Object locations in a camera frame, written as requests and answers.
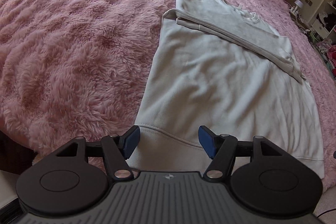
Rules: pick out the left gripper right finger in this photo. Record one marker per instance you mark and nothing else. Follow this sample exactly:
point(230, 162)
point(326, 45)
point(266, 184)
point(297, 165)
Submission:
point(221, 150)

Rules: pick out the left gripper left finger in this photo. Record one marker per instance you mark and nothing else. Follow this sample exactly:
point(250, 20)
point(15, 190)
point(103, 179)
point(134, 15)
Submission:
point(116, 151)

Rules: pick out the white printed sweatshirt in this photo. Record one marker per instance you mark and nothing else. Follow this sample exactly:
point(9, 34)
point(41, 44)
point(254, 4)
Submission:
point(223, 67)

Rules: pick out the pink fluffy bed blanket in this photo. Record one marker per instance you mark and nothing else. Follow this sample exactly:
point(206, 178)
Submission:
point(80, 68)

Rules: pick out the white bedside lamp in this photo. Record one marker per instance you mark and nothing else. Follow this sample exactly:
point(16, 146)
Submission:
point(298, 5)

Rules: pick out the white wardrobe shelf unit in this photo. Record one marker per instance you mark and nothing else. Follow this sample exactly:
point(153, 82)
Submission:
point(324, 23)

